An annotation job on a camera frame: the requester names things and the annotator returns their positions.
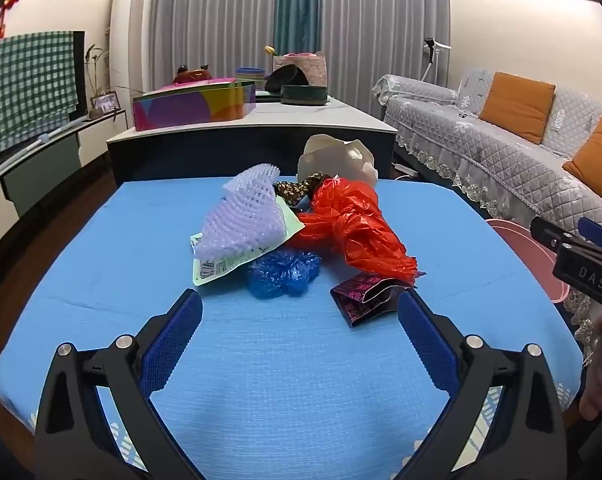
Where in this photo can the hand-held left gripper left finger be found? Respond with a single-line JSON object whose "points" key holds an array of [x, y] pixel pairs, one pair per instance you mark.
{"points": [[176, 340]]}

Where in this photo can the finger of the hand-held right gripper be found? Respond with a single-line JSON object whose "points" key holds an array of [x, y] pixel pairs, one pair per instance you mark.
{"points": [[551, 234], [598, 232]]}

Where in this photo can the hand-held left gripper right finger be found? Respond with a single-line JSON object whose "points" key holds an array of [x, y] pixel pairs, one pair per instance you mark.
{"points": [[426, 340]]}

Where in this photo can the pink bin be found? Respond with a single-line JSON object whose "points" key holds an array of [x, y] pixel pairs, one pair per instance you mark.
{"points": [[526, 255]]}

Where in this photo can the dark purple pink packet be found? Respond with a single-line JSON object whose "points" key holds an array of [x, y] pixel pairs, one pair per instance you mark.
{"points": [[356, 300]]}

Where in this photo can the green label paper wrapper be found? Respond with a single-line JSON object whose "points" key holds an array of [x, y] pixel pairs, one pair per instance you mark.
{"points": [[221, 267]]}

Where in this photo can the blue plastic bag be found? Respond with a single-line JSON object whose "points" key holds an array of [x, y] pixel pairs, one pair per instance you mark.
{"points": [[281, 272]]}

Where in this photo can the white foam net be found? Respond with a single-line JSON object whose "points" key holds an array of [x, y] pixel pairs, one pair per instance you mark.
{"points": [[241, 220]]}

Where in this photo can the red plastic bag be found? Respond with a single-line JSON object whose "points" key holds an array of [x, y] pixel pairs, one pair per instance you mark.
{"points": [[351, 220]]}

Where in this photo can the brown patterned ribbon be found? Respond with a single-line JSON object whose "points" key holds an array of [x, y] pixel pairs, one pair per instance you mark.
{"points": [[291, 188]]}

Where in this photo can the cream paper bag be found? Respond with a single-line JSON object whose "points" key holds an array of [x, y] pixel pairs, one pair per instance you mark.
{"points": [[326, 157]]}

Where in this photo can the person's right hand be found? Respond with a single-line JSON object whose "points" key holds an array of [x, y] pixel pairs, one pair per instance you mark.
{"points": [[601, 360]]}

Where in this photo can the orange cushion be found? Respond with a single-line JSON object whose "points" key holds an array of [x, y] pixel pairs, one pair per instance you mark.
{"points": [[598, 155], [518, 107]]}

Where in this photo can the blue table mat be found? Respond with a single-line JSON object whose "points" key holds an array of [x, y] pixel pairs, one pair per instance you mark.
{"points": [[106, 260]]}

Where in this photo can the sofa with grey quilted cover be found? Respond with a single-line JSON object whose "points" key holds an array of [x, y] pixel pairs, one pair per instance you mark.
{"points": [[481, 135]]}

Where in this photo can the white power strip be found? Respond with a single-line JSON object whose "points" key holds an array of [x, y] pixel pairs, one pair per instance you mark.
{"points": [[406, 170]]}

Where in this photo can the green tv cabinet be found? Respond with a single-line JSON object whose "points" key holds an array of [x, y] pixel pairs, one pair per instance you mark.
{"points": [[41, 175]]}

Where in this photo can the white floor lamp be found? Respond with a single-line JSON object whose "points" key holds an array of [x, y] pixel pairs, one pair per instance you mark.
{"points": [[431, 57]]}

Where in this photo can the colourful gift box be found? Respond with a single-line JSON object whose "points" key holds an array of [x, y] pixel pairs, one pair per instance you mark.
{"points": [[191, 107]]}

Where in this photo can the white pole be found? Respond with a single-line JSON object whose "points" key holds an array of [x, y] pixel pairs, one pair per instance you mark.
{"points": [[36, 141]]}

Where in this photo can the white-topped coffee table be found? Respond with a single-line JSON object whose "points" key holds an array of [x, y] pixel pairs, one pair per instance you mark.
{"points": [[301, 120]]}

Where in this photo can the grey curtain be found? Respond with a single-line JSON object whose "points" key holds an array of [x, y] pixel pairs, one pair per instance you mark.
{"points": [[211, 15], [381, 20]]}

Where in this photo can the dark green round tin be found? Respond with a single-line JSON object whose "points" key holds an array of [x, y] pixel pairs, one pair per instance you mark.
{"points": [[303, 95]]}

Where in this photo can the stack of coloured bowls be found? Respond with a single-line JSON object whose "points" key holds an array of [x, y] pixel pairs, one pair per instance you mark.
{"points": [[248, 73]]}

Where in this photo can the black television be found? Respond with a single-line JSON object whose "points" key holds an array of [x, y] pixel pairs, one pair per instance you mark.
{"points": [[81, 75]]}

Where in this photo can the bamboo plant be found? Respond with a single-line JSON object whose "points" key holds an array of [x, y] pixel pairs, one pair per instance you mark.
{"points": [[95, 67]]}

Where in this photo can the pink gift bag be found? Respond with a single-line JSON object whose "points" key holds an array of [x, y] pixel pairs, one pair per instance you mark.
{"points": [[316, 67]]}

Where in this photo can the green checkered cloth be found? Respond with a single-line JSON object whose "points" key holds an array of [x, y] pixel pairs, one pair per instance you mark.
{"points": [[26, 90]]}

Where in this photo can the white standing air conditioner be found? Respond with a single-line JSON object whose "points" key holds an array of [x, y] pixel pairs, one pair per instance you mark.
{"points": [[131, 35]]}

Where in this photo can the teal curtain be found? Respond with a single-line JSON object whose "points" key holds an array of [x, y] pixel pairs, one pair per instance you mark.
{"points": [[298, 5]]}

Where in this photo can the small photo frame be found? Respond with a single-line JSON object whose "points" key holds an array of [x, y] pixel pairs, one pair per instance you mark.
{"points": [[104, 103]]}

